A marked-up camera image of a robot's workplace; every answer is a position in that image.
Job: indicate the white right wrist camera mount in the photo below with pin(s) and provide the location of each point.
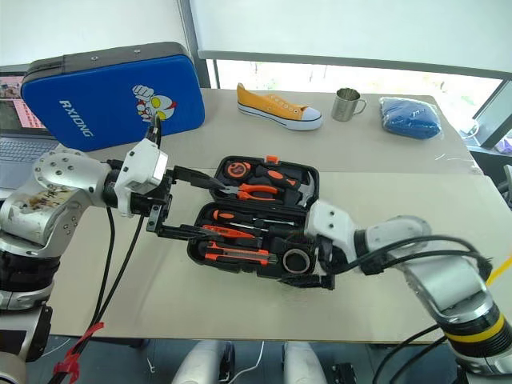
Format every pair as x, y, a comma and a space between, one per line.
330, 224

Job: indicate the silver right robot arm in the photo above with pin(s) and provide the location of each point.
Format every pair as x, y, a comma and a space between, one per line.
444, 272

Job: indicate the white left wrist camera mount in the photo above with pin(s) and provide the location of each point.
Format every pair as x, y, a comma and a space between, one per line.
142, 168

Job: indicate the blue cloth in plastic bag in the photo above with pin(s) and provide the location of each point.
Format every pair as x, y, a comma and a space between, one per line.
410, 118

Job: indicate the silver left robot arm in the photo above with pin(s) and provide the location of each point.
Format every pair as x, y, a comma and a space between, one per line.
52, 192

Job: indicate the orange tester pen screwdriver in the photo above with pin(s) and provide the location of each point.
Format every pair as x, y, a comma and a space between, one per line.
230, 232

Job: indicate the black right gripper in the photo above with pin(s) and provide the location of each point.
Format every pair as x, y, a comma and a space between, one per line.
330, 258

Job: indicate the grey rounded robot leg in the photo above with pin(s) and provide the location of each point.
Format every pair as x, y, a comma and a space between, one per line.
304, 364
200, 364

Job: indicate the orange black utility knife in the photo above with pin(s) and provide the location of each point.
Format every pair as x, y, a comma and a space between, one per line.
240, 254

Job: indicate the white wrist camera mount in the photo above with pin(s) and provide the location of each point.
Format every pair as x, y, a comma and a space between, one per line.
142, 168
330, 224

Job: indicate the yellow canvas sneaker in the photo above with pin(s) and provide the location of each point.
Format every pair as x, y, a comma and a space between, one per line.
280, 110

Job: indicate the stainless steel mug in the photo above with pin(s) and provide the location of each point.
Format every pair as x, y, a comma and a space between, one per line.
345, 106

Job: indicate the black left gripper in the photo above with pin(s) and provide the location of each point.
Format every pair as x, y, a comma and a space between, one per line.
154, 200

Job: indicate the black plastic tool case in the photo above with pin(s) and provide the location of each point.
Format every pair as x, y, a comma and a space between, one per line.
256, 224

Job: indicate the white roller blind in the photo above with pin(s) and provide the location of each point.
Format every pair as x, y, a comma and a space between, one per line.
352, 28

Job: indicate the orange black tape measure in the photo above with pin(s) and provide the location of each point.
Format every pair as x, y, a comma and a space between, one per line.
237, 170

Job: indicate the grey laptop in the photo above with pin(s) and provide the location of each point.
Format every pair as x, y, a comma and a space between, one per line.
20, 148

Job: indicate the blue padded cartoon print case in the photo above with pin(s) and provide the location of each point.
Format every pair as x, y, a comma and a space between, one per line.
116, 100

